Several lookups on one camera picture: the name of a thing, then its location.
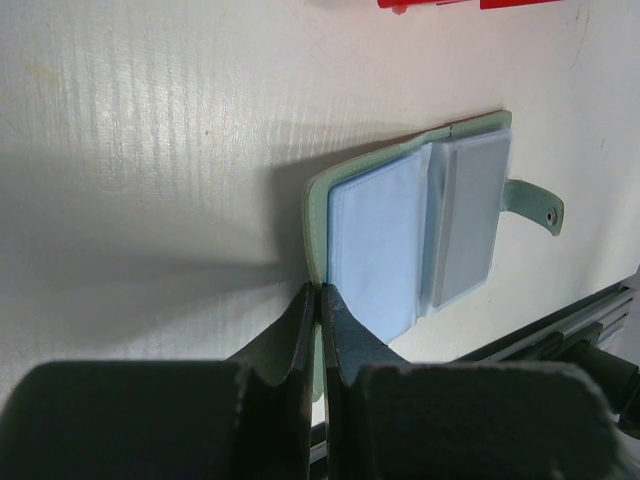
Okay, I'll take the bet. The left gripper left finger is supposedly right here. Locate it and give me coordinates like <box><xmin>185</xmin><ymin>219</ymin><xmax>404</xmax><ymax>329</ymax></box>
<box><xmin>1</xmin><ymin>284</ymin><xmax>315</xmax><ymax>479</ymax></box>

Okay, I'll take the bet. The green leather card holder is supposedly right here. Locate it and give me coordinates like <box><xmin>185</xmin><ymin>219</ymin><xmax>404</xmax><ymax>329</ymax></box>
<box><xmin>302</xmin><ymin>110</ymin><xmax>565</xmax><ymax>343</ymax></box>

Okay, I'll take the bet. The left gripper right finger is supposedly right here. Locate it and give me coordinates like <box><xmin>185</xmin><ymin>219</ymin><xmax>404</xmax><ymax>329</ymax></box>
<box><xmin>320</xmin><ymin>282</ymin><xmax>626</xmax><ymax>480</ymax></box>

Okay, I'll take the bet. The red plastic card bin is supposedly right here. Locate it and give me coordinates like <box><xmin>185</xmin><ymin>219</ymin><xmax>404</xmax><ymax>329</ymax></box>
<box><xmin>377</xmin><ymin>0</ymin><xmax>556</xmax><ymax>15</ymax></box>

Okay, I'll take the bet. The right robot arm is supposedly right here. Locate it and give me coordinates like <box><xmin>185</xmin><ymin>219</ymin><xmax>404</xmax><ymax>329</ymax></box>
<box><xmin>557</xmin><ymin>340</ymin><xmax>639</xmax><ymax>439</ymax></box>

